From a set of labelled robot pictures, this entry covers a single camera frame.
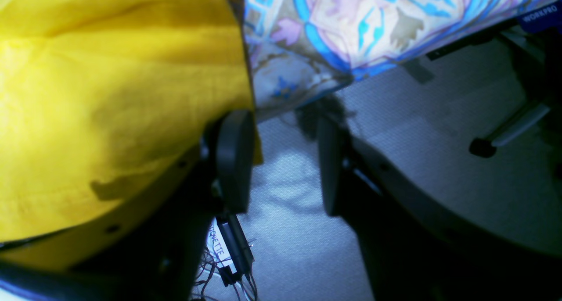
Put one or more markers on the office chair base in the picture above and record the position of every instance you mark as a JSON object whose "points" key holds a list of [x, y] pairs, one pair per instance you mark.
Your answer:
{"points": [[537, 59]]}

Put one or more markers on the patterned blue pink tablecloth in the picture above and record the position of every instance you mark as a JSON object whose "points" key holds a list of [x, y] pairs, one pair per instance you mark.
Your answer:
{"points": [[300, 50]]}

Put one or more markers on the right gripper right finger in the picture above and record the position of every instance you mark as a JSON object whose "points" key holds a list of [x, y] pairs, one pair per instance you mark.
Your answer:
{"points": [[333, 144]]}

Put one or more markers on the yellow T-shirt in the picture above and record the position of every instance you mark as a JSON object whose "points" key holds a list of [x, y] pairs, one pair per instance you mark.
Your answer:
{"points": [[103, 103]]}

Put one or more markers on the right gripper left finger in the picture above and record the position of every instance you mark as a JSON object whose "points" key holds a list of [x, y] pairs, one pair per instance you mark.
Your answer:
{"points": [[227, 153]]}

